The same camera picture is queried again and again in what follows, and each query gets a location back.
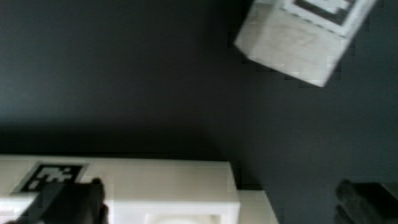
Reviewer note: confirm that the white leg centre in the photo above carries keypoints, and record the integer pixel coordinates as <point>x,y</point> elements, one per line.
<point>295,35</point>

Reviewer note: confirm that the white square tabletop part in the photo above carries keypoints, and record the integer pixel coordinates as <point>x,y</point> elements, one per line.
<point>160,191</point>

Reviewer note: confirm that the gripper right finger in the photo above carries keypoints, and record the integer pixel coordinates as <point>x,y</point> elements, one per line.
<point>368,203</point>

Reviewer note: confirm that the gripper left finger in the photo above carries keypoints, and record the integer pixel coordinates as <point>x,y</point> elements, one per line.
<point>68,204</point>

